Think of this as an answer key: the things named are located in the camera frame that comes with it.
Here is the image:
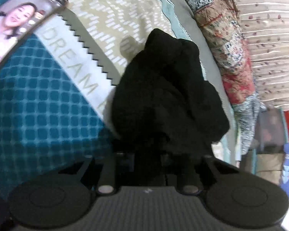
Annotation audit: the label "stacked bags and boxes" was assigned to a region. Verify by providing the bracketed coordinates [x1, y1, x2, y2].
[240, 109, 289, 197]

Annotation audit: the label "patterned bedsheet teal cream grey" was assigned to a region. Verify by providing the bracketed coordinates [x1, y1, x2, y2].
[0, 0, 237, 198]

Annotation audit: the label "black pants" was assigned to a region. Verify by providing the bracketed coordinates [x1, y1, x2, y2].
[111, 29, 230, 186]

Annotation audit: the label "smartphone with lit screen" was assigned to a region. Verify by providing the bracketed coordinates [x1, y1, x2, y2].
[0, 0, 68, 66]

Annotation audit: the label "beige leaf pattern curtain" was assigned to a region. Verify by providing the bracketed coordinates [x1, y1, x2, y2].
[235, 0, 289, 110]

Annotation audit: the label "red floral patchwork quilt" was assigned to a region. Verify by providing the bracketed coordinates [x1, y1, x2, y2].
[185, 0, 260, 155]

